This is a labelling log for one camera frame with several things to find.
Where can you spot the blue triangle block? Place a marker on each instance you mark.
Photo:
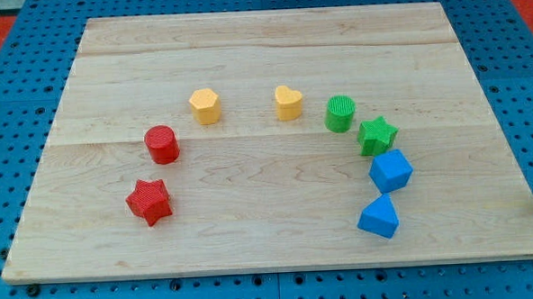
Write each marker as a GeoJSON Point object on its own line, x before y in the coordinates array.
{"type": "Point", "coordinates": [379, 217]}

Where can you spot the green star block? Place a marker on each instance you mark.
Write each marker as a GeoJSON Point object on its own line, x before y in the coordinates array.
{"type": "Point", "coordinates": [376, 136]}

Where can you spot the red star block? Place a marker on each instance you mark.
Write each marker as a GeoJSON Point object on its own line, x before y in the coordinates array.
{"type": "Point", "coordinates": [150, 201]}

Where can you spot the yellow hexagon block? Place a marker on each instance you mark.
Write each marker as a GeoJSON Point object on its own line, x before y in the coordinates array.
{"type": "Point", "coordinates": [205, 106]}

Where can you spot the yellow heart block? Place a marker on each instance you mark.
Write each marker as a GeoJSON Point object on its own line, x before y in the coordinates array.
{"type": "Point", "coordinates": [289, 103]}

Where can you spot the blue cube block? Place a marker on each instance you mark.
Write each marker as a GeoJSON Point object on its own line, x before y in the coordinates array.
{"type": "Point", "coordinates": [390, 171]}

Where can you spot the red cylinder block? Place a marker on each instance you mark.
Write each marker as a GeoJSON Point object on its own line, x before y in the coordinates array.
{"type": "Point", "coordinates": [162, 144]}

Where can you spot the green cylinder block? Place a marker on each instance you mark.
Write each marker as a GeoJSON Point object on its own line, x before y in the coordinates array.
{"type": "Point", "coordinates": [339, 113]}

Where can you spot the wooden board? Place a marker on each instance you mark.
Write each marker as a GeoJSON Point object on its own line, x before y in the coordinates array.
{"type": "Point", "coordinates": [251, 193]}

